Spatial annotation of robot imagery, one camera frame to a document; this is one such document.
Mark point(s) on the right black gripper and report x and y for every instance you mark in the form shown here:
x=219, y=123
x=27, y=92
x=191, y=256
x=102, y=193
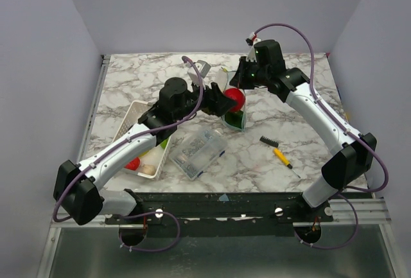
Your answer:
x=244, y=73

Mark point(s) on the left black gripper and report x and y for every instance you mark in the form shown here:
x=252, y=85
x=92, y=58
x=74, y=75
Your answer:
x=216, y=103

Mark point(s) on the red yellow apple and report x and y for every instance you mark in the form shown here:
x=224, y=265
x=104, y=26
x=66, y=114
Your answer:
x=236, y=95

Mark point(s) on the green leafy vegetable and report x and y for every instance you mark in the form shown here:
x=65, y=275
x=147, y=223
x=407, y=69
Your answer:
x=234, y=119

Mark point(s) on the clear zip top bag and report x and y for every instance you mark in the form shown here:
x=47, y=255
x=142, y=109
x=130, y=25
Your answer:
x=223, y=79

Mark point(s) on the red strawberry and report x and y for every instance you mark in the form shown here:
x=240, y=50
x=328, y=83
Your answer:
x=134, y=164

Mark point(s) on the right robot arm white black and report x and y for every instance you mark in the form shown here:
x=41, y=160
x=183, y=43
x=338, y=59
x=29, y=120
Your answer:
x=351, y=150

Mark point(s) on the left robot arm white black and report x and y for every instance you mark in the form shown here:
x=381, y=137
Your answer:
x=77, y=188

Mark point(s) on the black bit holder strip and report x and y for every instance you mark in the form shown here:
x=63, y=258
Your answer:
x=269, y=142

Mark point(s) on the clear plastic screw box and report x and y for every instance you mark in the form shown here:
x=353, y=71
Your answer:
x=197, y=152

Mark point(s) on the white garlic bulb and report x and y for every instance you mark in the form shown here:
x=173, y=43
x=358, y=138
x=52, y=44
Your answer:
x=148, y=169

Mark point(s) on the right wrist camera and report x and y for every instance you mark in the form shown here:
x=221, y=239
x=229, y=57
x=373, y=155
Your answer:
x=251, y=40

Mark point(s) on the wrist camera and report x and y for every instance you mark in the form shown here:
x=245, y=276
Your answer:
x=202, y=66
x=251, y=40

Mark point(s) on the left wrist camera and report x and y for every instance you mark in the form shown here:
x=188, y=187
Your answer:
x=202, y=66

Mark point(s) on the yellow handled screwdriver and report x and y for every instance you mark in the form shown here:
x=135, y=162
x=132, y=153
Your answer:
x=284, y=160

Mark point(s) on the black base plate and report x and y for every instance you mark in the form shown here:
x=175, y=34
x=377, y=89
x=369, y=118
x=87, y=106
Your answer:
x=236, y=214

